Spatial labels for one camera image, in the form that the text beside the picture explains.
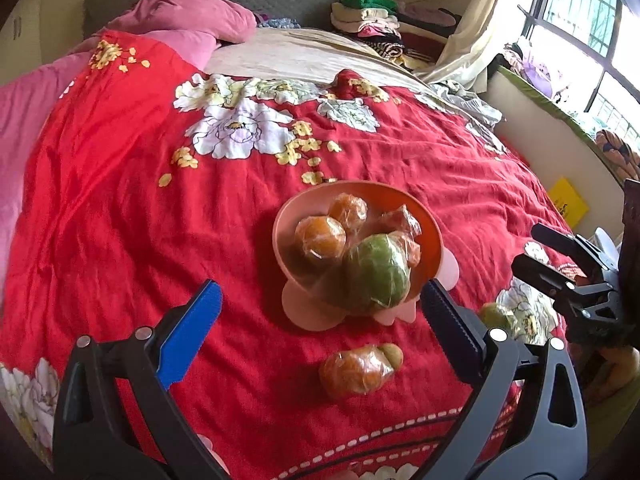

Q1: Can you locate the large green fruit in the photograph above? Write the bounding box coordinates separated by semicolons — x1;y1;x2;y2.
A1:
478;302;518;335

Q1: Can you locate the small brown round fruit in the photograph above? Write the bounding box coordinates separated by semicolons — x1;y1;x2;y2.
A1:
378;344;404;372

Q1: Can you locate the orange outside bowl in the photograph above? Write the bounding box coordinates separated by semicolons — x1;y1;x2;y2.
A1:
319;344;396;399

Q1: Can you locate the green sleeve forearm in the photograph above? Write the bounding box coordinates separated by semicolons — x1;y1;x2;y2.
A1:
584;347;639;463

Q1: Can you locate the yellow card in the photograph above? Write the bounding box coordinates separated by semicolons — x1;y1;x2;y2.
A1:
548;177;589;230

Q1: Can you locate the dark red wrapped fruit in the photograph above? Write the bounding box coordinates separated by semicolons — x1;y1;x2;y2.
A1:
378;205;422;269

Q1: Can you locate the green wrapped fruit in bowl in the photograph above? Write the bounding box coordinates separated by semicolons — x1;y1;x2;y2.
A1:
343;234;410;315

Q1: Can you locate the crumpled striped cloth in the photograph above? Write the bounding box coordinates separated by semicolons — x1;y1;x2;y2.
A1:
428;79;503;130

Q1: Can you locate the pink flower-shaped fruit bowl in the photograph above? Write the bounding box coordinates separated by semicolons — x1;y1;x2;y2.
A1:
272;181;460;332

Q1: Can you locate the wrapped orange rear bowl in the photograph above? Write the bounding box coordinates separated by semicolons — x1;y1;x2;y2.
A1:
328;193;369;234

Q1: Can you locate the window with grille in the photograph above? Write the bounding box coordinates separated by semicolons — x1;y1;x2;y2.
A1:
518;0;639;148

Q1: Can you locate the cream curtain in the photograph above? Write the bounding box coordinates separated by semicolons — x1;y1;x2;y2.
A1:
413;0;499;88

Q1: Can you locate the wrapped orange left bowl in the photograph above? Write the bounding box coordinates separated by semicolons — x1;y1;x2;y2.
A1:
294;216;347;264

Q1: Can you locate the red floral bedspread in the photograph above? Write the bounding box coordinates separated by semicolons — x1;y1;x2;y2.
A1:
1;32;570;479

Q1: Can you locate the pile of folded clothes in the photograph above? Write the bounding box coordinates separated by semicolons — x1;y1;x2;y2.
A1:
330;0;461;72

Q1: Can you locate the beige sheet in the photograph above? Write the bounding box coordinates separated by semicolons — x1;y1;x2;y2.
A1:
204;28;425;92

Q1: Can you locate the magenta pillow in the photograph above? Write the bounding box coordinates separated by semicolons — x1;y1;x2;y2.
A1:
104;0;257;44

